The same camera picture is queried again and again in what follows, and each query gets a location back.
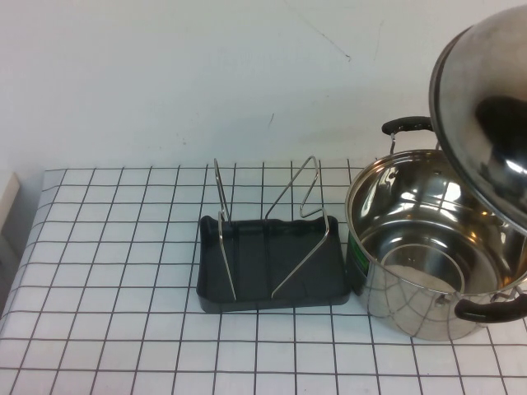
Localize stainless steel pot lid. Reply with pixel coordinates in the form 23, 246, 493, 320
427, 6, 527, 236

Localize stainless steel pot black handles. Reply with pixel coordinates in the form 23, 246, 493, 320
344, 115, 527, 342

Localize black plastic rack tray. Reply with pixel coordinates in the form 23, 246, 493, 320
196, 213, 353, 316

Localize white black grid tablecloth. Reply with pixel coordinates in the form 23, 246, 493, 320
0, 162, 527, 395

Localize steel wire lid rack frame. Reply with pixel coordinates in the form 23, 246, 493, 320
212, 155, 330, 300

